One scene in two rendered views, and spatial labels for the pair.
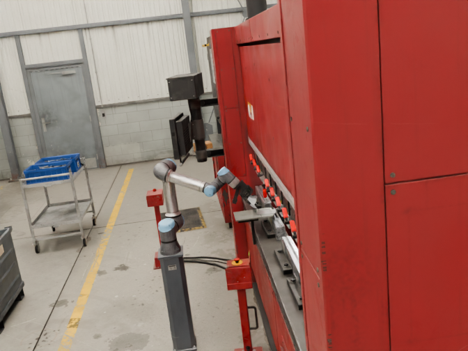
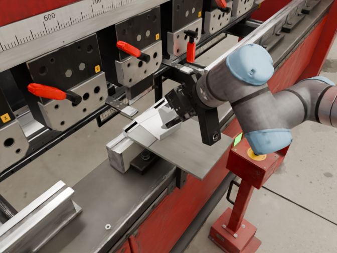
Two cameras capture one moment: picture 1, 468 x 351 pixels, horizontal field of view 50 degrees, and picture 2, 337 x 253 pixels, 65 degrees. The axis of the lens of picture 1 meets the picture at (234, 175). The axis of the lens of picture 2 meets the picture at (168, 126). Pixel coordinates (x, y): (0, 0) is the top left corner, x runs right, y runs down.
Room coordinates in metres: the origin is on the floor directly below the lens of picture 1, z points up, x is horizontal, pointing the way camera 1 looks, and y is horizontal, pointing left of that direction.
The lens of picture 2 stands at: (3.77, 0.24, 1.55)
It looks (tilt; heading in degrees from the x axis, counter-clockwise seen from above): 42 degrees down; 221
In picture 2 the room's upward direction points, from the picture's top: straight up
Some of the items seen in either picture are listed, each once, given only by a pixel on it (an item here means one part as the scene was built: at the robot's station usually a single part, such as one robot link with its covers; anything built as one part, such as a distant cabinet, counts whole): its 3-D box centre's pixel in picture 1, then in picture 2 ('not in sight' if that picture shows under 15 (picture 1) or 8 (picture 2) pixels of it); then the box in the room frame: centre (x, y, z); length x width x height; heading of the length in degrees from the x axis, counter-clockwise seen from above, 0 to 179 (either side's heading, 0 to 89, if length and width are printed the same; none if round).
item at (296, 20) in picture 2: not in sight; (293, 22); (1.93, -0.28, 0.89); 0.30 x 0.05 x 0.03; 4
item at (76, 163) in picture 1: (58, 164); not in sight; (6.34, 2.23, 0.92); 0.50 x 0.36 x 0.18; 95
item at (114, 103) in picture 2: not in sight; (106, 97); (3.35, -0.41, 1.01); 0.26 x 0.12 x 0.05; 94
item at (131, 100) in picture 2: not in sight; (139, 83); (3.33, -0.25, 1.13); 0.10 x 0.02 x 0.10; 4
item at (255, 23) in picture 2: not in sight; (227, 21); (2.01, -0.72, 0.81); 0.64 x 0.08 x 0.14; 94
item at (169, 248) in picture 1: (169, 244); not in sight; (3.36, 0.52, 0.82); 0.15 x 0.15 x 0.10
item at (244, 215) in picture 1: (253, 214); (180, 138); (3.32, -0.10, 1.00); 0.26 x 0.18 x 0.01; 94
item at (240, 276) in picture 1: (239, 269); (259, 151); (2.98, 0.04, 0.75); 0.20 x 0.16 x 0.18; 176
